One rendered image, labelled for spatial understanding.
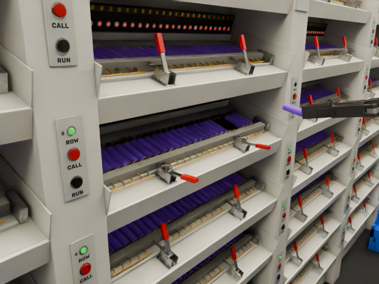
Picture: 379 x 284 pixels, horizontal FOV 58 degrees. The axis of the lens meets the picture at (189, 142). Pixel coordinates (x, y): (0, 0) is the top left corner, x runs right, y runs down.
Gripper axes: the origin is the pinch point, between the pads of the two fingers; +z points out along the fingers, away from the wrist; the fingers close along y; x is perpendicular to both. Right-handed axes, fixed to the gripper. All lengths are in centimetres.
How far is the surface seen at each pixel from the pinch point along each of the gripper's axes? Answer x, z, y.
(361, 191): 63, 30, -122
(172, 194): 10.6, 16.8, 33.9
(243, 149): 7.4, 16.4, 8.3
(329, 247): 79, 35, -80
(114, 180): 4.6, 19.8, 44.4
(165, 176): 6.5, 16.8, 35.0
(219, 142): 4.4, 19.8, 13.5
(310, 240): 62, 31, -54
